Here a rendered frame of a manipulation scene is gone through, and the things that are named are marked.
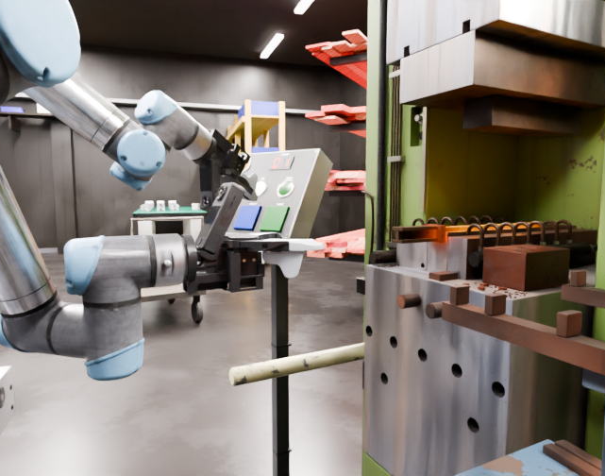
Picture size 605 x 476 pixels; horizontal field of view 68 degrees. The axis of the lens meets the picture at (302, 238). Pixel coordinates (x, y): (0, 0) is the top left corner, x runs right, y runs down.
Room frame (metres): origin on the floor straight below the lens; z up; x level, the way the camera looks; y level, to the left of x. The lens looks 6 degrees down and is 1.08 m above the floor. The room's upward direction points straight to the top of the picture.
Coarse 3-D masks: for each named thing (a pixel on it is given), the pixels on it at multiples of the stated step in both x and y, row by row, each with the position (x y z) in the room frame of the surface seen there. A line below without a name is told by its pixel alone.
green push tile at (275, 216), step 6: (270, 210) 1.22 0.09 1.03; (276, 210) 1.21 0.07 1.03; (282, 210) 1.20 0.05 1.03; (288, 210) 1.19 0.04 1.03; (264, 216) 1.22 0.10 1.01; (270, 216) 1.21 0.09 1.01; (276, 216) 1.20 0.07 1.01; (282, 216) 1.18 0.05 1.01; (264, 222) 1.21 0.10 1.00; (270, 222) 1.20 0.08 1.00; (276, 222) 1.19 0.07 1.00; (282, 222) 1.17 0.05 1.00; (264, 228) 1.20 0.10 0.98; (270, 228) 1.19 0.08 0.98; (276, 228) 1.18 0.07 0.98; (282, 228) 1.17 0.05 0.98
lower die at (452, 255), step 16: (448, 240) 0.86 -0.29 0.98; (464, 240) 0.83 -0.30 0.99; (560, 240) 0.95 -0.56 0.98; (576, 240) 0.98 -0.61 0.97; (592, 240) 1.01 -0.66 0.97; (400, 256) 0.99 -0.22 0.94; (416, 256) 0.94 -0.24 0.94; (432, 256) 0.90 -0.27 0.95; (448, 256) 0.86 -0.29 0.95; (464, 256) 0.83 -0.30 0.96; (592, 256) 1.01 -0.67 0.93; (464, 272) 0.83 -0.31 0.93; (480, 272) 0.84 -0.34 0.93
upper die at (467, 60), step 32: (480, 32) 0.83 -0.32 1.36; (416, 64) 0.95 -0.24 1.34; (448, 64) 0.88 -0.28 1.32; (480, 64) 0.83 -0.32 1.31; (512, 64) 0.87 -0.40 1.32; (544, 64) 0.92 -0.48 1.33; (576, 64) 0.96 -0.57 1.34; (416, 96) 0.95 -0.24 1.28; (448, 96) 0.92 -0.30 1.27; (480, 96) 0.92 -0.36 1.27; (512, 96) 0.92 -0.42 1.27; (544, 96) 0.92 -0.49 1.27; (576, 96) 0.97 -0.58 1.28
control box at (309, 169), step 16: (256, 160) 1.38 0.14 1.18; (272, 160) 1.33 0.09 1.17; (304, 160) 1.26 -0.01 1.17; (320, 160) 1.25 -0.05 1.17; (272, 176) 1.30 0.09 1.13; (288, 176) 1.26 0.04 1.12; (304, 176) 1.23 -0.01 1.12; (320, 176) 1.25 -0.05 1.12; (272, 192) 1.27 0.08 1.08; (304, 192) 1.20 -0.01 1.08; (320, 192) 1.26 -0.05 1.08; (240, 208) 1.31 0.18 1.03; (304, 208) 1.20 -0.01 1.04; (256, 224) 1.23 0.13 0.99; (288, 224) 1.17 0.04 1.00; (304, 224) 1.20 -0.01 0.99
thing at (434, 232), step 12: (396, 228) 0.84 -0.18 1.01; (408, 228) 0.84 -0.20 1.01; (420, 228) 0.85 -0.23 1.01; (432, 228) 0.87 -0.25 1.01; (444, 228) 0.87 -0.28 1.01; (456, 228) 0.90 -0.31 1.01; (492, 228) 0.94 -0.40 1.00; (504, 228) 0.96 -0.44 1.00; (396, 240) 0.84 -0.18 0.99; (408, 240) 0.84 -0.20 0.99; (420, 240) 0.85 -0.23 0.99; (432, 240) 0.87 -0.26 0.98; (444, 240) 0.87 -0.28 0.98
